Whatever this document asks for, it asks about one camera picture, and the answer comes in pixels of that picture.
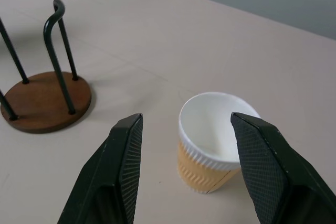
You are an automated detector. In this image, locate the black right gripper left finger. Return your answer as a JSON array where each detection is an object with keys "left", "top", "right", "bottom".
[{"left": 56, "top": 113, "right": 144, "bottom": 224}]

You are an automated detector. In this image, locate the wooden base cup holder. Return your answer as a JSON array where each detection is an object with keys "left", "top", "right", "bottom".
[{"left": 0, "top": 0, "right": 92, "bottom": 134}]

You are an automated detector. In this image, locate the ribbed tan paper cup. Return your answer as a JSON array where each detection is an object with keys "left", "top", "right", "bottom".
[{"left": 177, "top": 92, "right": 262, "bottom": 195}]

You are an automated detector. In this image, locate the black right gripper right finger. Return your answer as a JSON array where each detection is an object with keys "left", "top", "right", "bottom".
[{"left": 230, "top": 112, "right": 336, "bottom": 224}]

